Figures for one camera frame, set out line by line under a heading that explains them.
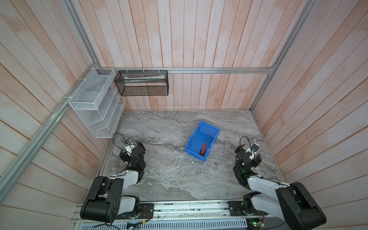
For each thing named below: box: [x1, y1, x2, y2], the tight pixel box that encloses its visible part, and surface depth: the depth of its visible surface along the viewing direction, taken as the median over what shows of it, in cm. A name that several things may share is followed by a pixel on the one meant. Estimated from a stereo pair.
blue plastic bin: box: [184, 120, 221, 162], surface depth 100 cm
